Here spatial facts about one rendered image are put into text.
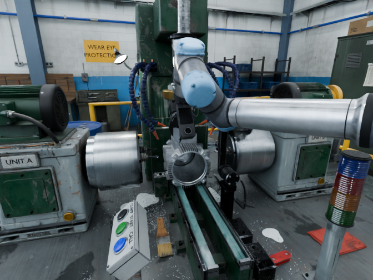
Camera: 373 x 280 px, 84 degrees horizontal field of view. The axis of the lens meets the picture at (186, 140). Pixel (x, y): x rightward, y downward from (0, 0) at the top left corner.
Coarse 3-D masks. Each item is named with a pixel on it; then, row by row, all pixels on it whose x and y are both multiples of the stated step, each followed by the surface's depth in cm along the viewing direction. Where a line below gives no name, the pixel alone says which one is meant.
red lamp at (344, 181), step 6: (336, 174) 53; (336, 180) 53; (342, 180) 51; (348, 180) 50; (354, 180) 49; (360, 180) 49; (336, 186) 53; (342, 186) 51; (348, 186) 50; (354, 186) 50; (360, 186) 50; (342, 192) 51; (348, 192) 51; (354, 192) 50; (360, 192) 50
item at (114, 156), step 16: (96, 144) 81; (112, 144) 82; (128, 144) 83; (96, 160) 79; (112, 160) 80; (128, 160) 81; (144, 160) 88; (96, 176) 79; (112, 176) 81; (128, 176) 83
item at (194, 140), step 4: (172, 136) 100; (196, 136) 94; (172, 140) 100; (184, 140) 93; (188, 140) 94; (192, 140) 94; (196, 140) 95; (172, 144) 100; (176, 144) 93; (196, 144) 96; (176, 148) 94
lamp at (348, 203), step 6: (336, 192) 53; (330, 198) 55; (336, 198) 53; (342, 198) 52; (348, 198) 51; (354, 198) 51; (360, 198) 51; (336, 204) 53; (342, 204) 52; (348, 204) 51; (354, 204) 51; (348, 210) 52; (354, 210) 52
